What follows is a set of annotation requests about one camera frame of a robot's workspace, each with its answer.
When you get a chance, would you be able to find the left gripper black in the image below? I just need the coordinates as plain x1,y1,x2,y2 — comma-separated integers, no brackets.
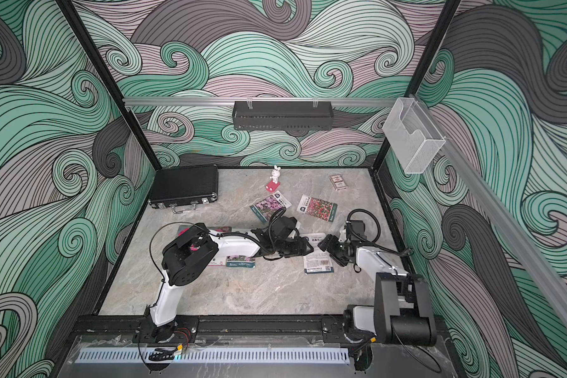
273,238,315,259

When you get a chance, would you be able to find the purple flower seed packet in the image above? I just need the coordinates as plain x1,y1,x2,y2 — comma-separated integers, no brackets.
250,191,291,223

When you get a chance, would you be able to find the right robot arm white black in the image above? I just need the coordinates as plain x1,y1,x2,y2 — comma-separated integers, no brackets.
318,235,437,347

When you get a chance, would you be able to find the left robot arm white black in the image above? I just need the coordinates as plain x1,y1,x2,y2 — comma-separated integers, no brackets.
148,223,314,328

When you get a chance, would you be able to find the white teal seed packet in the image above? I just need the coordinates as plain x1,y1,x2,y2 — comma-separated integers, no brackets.
302,232,334,275

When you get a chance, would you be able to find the red flower seed packet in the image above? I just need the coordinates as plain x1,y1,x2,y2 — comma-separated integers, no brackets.
297,195,338,223

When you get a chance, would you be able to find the small seed packet far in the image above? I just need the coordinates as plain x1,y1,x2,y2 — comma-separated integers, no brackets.
329,174,348,191

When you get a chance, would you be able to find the white rabbit figurine pink base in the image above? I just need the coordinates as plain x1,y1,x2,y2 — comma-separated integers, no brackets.
266,165,281,193

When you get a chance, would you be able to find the black aluminium briefcase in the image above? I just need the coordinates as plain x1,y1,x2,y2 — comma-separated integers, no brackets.
149,165,219,209

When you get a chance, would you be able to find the black wall tray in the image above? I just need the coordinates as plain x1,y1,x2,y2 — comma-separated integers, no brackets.
232,102,334,132

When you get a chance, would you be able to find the clear acrylic wall holder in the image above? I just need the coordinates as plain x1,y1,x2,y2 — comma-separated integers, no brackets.
383,97,446,174

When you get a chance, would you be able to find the black front rail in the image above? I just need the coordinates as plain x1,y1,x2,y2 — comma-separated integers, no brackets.
70,314,450,343

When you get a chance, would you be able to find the aluminium wall rail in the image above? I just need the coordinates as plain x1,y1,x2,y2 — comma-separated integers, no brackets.
123,96,396,108

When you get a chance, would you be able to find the white slotted cable duct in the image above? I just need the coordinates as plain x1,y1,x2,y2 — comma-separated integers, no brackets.
74,347,351,365

